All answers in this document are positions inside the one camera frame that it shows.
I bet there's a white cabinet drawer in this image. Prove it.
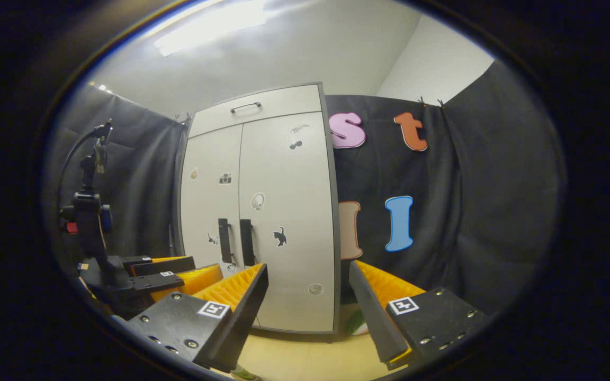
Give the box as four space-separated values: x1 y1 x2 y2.
189 85 322 138

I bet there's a white cabinet door headphone sticker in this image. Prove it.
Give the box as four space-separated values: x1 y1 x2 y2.
239 111 336 333

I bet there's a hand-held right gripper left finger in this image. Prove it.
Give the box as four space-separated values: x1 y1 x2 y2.
125 263 270 373

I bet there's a white grey cabinet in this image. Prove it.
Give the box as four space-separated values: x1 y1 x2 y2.
175 82 343 343

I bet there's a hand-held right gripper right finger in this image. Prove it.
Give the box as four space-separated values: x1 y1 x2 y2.
348 259 488 371

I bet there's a black door handle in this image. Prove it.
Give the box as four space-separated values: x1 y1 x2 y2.
240 219 256 267
218 218 231 264

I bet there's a black backdrop cloth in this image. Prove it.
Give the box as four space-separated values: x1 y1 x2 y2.
326 94 462 297
440 60 566 315
46 85 189 265

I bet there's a green label clear bottle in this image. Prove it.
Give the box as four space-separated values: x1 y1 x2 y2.
345 310 369 337

